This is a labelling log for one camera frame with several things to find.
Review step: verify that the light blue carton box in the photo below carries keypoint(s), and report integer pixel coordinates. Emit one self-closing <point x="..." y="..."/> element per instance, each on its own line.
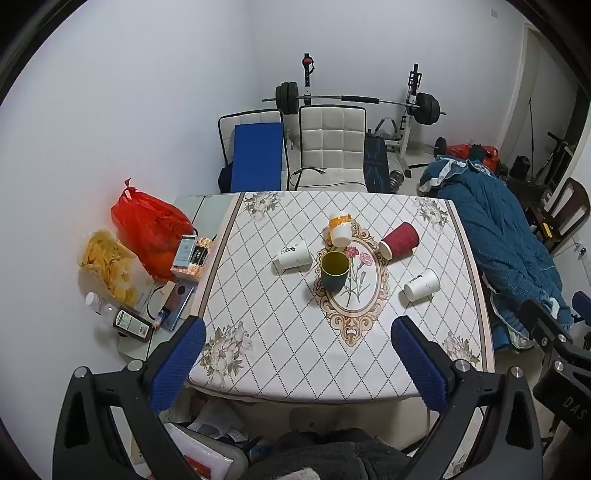
<point x="184" y="251"/>

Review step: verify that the blue quilted jacket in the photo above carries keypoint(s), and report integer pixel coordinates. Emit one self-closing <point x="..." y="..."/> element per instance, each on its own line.
<point x="498" y="230"/>

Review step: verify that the white padded chair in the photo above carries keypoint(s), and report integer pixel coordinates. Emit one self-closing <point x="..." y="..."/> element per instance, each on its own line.
<point x="226" y="134"/>
<point x="330" y="143"/>

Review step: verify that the dark bottle with green label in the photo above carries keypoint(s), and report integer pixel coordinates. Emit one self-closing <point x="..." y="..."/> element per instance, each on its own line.
<point x="132" y="324"/>

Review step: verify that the dark green cup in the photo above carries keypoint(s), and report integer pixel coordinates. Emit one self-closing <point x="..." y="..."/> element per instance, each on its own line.
<point x="334" y="271"/>

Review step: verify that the orange and white paper cup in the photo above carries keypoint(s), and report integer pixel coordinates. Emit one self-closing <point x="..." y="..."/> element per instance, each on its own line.
<point x="340" y="229"/>

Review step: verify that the dark blue bench pad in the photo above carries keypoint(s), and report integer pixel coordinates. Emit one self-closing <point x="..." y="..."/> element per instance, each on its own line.
<point x="376" y="161"/>

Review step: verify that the white weight bench rack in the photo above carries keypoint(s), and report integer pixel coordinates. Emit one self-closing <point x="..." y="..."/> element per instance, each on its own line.
<point x="410" y="134"/>

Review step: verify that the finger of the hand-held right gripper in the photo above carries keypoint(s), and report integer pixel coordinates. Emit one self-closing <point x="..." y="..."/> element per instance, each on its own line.
<point x="582" y="305"/>
<point x="542" y="321"/>

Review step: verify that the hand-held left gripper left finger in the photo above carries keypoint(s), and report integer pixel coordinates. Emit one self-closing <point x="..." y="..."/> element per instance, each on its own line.
<point x="181" y="362"/>

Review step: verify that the black round speaker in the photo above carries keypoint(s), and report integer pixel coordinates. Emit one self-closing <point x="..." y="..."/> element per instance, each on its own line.
<point x="521" y="167"/>

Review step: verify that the floral diamond-pattern tablecloth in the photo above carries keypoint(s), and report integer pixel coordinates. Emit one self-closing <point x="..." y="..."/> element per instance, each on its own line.
<point x="277" y="332"/>

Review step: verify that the printed paper sheet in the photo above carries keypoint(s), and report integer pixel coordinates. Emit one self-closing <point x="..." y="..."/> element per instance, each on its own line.
<point x="217" y="420"/>

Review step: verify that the black and orange snack pack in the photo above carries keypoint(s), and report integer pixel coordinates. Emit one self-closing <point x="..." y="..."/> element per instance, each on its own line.
<point x="201" y="256"/>

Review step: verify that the red ribbed paper cup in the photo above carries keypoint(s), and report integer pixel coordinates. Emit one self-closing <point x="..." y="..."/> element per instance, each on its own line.
<point x="400" y="240"/>

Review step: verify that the grey dumbbell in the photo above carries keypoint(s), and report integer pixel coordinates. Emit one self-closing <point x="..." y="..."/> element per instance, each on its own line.
<point x="400" y="177"/>

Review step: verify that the white plastic envelope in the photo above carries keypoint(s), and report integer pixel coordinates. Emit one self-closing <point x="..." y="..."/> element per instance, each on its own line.
<point x="207" y="457"/>

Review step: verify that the blue board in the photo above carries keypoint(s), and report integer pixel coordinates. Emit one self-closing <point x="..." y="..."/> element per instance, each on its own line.
<point x="256" y="157"/>

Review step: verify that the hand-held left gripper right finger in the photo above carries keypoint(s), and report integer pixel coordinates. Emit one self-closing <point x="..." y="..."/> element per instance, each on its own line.
<point x="419" y="367"/>

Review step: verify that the person's dark fleece clothing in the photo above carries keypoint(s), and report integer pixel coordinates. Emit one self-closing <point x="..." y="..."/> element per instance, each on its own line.
<point x="323" y="454"/>

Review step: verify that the dark wooden chair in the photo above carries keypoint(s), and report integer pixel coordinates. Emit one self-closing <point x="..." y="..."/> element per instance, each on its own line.
<point x="570" y="207"/>

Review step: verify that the white door frame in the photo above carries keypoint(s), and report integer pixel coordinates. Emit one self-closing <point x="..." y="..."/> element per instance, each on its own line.
<point x="513" y="92"/>

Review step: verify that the clear bag of yellow chips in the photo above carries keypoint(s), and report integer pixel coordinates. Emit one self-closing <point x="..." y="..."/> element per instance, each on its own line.
<point x="108" y="266"/>

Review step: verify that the red plastic bag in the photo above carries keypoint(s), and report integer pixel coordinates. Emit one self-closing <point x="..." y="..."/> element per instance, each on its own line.
<point x="147" y="230"/>

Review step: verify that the barbell with black plates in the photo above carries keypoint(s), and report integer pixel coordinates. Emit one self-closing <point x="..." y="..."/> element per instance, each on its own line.
<point x="427" y="108"/>

